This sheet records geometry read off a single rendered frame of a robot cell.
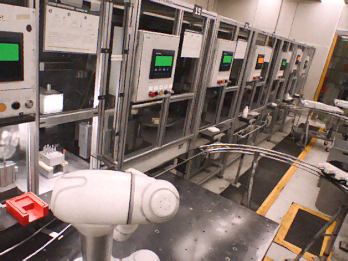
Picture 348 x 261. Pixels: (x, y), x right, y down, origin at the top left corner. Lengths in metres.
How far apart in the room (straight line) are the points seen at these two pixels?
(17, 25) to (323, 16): 8.63
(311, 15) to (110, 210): 8.99
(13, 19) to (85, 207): 0.88
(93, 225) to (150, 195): 0.16
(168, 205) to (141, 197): 0.07
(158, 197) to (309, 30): 8.86
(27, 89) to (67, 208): 0.80
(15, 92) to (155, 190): 0.89
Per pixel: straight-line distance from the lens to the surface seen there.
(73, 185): 0.72
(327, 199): 4.01
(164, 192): 0.68
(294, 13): 9.50
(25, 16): 1.37
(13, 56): 1.33
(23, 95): 1.41
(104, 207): 0.70
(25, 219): 1.46
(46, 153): 1.83
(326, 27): 9.29
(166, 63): 2.04
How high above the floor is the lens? 1.83
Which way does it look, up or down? 19 degrees down
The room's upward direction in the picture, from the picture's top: 10 degrees clockwise
